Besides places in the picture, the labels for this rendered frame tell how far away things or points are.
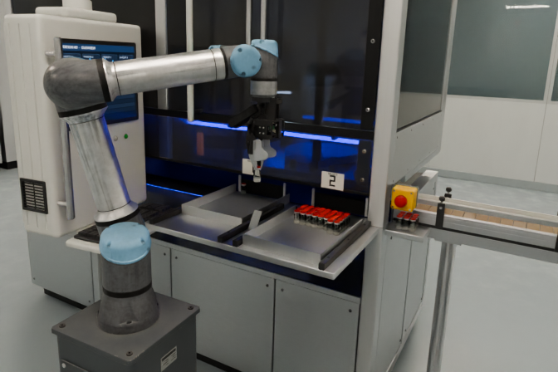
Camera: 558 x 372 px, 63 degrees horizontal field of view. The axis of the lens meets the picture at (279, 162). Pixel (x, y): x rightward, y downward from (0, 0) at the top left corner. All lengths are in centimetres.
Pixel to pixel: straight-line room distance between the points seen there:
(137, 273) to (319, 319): 90
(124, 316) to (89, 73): 57
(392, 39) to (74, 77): 94
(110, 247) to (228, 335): 111
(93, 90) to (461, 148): 548
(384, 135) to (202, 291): 109
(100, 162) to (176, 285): 112
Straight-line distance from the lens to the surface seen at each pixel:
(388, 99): 152
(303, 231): 152
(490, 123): 611
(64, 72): 108
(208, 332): 221
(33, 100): 170
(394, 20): 152
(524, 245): 166
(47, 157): 170
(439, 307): 183
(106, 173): 122
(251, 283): 195
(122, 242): 113
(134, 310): 119
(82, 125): 120
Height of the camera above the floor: 144
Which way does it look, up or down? 13 degrees down
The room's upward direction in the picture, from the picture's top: 2 degrees clockwise
